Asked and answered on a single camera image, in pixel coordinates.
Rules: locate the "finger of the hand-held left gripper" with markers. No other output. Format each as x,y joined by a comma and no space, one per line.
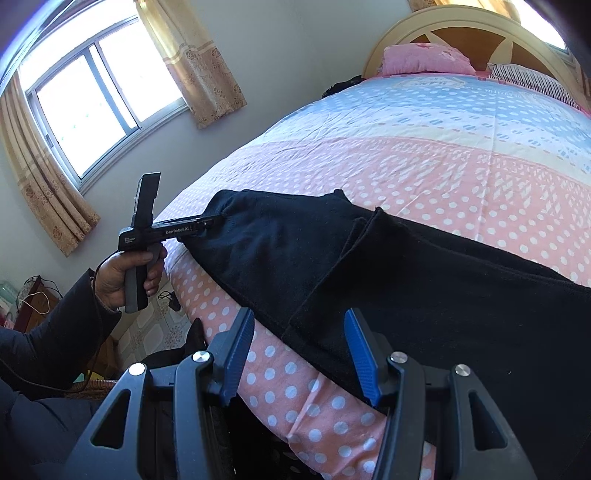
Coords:
210,221

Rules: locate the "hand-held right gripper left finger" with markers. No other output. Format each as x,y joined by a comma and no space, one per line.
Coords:
238,355

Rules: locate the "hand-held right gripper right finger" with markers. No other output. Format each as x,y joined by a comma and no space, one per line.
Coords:
362,360

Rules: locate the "black pants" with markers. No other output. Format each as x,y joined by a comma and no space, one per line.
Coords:
415,286

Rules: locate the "person's left hand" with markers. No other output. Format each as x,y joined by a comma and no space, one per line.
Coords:
111,281

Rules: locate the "black power adapter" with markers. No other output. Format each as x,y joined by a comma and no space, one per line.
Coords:
173,301

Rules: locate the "wooden cabinet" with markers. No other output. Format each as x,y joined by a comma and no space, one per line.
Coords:
39,307

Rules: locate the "sliding glass window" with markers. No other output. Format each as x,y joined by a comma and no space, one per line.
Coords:
554,39
101,97

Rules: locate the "dark cloth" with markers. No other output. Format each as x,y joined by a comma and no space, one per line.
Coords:
344,85

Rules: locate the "pink polka-dot bed sheet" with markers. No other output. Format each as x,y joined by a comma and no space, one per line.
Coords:
415,152

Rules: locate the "person's black jacket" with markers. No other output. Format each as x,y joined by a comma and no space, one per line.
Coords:
37,434

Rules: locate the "pink pillow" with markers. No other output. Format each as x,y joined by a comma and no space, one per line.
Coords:
425,60

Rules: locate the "striped pillow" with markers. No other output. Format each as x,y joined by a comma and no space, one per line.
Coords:
531,78

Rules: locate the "cream wooden headboard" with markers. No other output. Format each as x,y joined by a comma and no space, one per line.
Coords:
508,46

